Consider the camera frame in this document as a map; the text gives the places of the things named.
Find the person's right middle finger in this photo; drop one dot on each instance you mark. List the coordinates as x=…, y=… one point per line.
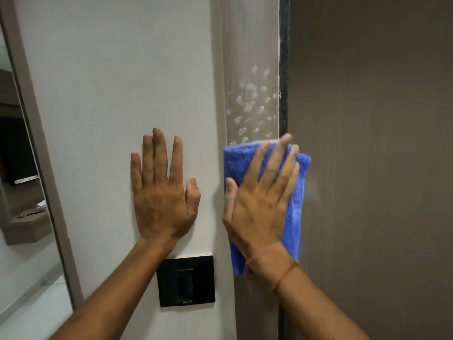
x=275, y=159

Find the person's right thumb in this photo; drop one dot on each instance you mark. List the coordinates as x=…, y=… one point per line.
x=230, y=198

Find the person's left middle finger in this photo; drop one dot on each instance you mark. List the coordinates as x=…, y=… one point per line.
x=160, y=155

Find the brown wooden door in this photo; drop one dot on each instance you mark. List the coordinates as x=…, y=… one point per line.
x=371, y=166

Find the grey wooden door frame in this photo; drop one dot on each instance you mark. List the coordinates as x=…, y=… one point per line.
x=251, y=77

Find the person's left forearm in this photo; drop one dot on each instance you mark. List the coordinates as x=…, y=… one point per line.
x=116, y=297

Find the blue microfiber cloth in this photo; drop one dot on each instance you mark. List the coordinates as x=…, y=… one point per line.
x=297, y=194

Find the person's right hand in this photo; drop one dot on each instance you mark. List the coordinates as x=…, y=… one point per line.
x=256, y=215

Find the grey framed mirror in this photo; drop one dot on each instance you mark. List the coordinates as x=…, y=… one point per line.
x=24, y=180

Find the person's left thumb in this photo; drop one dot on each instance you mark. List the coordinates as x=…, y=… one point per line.
x=193, y=198

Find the black wall switch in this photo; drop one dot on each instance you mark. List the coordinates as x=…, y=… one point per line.
x=186, y=281

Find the person's right forearm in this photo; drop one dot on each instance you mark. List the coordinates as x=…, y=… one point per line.
x=311, y=308

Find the person's right little finger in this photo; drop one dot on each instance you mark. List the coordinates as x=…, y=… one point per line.
x=292, y=185

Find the person's left little finger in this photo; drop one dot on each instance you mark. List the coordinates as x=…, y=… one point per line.
x=136, y=173

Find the black rubber door seal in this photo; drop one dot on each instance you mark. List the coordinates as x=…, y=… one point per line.
x=283, y=63

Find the person's left hand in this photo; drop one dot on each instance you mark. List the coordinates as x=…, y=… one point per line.
x=161, y=208

